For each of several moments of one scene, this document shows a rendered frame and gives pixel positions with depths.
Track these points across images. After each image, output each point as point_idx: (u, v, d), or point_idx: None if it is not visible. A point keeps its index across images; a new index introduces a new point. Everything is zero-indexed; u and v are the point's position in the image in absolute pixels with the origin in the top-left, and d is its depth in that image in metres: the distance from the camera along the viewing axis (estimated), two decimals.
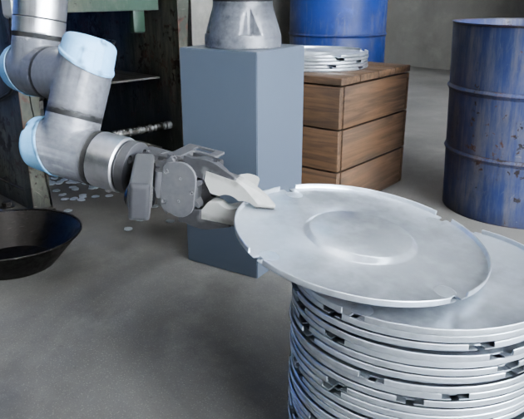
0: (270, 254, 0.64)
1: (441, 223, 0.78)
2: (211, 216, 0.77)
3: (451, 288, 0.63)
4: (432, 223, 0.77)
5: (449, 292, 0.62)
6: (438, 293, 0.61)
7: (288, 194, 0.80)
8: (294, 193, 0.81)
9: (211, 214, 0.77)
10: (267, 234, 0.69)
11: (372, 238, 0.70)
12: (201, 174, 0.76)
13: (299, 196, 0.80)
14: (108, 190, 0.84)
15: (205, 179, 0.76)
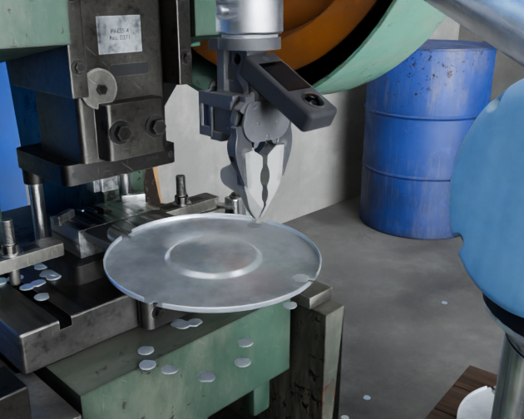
0: (254, 225, 0.95)
1: (153, 298, 0.73)
2: (249, 164, 0.71)
3: (132, 240, 0.88)
4: (162, 293, 0.74)
5: (132, 239, 0.89)
6: (140, 235, 0.90)
7: (304, 274, 0.80)
8: (303, 278, 0.79)
9: (251, 163, 0.71)
10: (272, 236, 0.91)
11: (201, 250, 0.85)
12: (280, 140, 0.74)
13: (295, 277, 0.79)
14: (224, 12, 0.66)
15: (278, 146, 0.73)
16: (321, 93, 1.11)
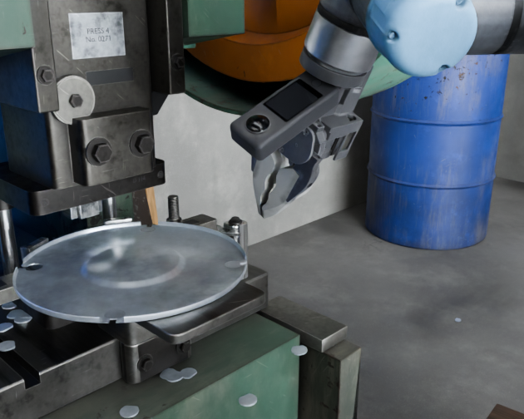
0: (148, 229, 0.91)
1: (106, 316, 0.67)
2: None
3: None
4: (113, 310, 0.69)
5: None
6: None
7: (234, 261, 0.81)
8: (235, 264, 0.80)
9: (264, 159, 0.72)
10: (174, 235, 0.89)
11: (119, 261, 0.79)
12: (297, 169, 0.69)
13: (228, 264, 0.80)
14: None
15: (292, 171, 0.69)
16: None
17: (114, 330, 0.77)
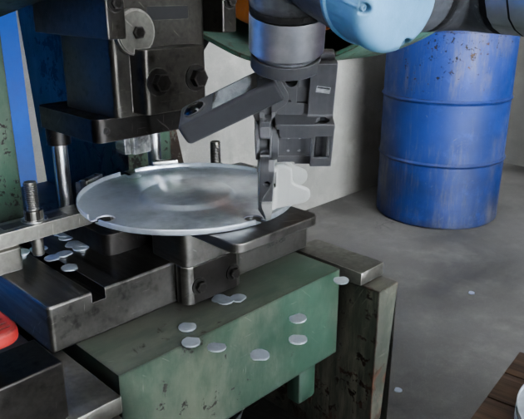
0: None
1: None
2: None
3: None
4: (252, 177, 0.92)
5: None
6: None
7: (128, 177, 0.92)
8: (133, 175, 0.93)
9: None
10: (106, 205, 0.80)
11: (196, 193, 0.83)
12: (259, 165, 0.68)
13: (137, 176, 0.92)
14: None
15: (259, 168, 0.69)
16: (369, 51, 1.01)
17: (170, 254, 0.82)
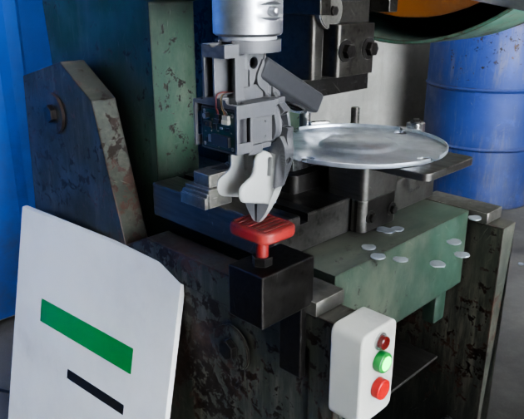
0: None
1: (302, 131, 1.13)
2: (279, 162, 0.71)
3: None
4: (305, 133, 1.12)
5: None
6: None
7: None
8: None
9: (278, 161, 0.72)
10: (395, 160, 0.94)
11: (363, 139, 1.05)
12: None
13: None
14: (278, 13, 0.63)
15: None
16: (486, 31, 1.21)
17: (348, 191, 1.01)
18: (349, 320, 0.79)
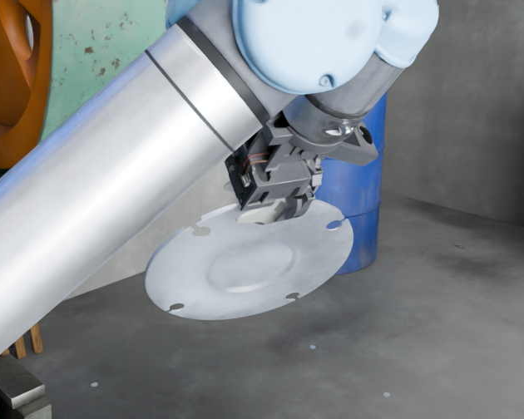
0: None
1: None
2: None
3: None
4: None
5: None
6: None
7: None
8: None
9: None
10: (185, 253, 0.78)
11: (262, 257, 0.85)
12: None
13: None
14: (348, 133, 0.54)
15: None
16: None
17: None
18: None
